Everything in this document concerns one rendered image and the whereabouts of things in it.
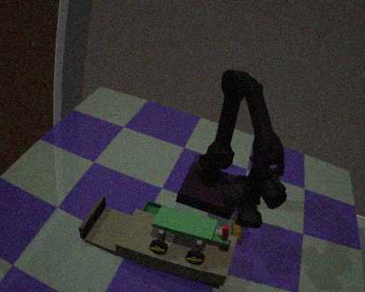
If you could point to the green tray rim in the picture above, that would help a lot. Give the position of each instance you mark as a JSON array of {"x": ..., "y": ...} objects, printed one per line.
[{"x": 154, "y": 204}]

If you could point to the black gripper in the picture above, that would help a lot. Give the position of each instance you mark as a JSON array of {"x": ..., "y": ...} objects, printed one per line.
[{"x": 249, "y": 216}]

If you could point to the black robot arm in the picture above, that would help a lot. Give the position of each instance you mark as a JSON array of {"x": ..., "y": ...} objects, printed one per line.
[{"x": 268, "y": 149}]

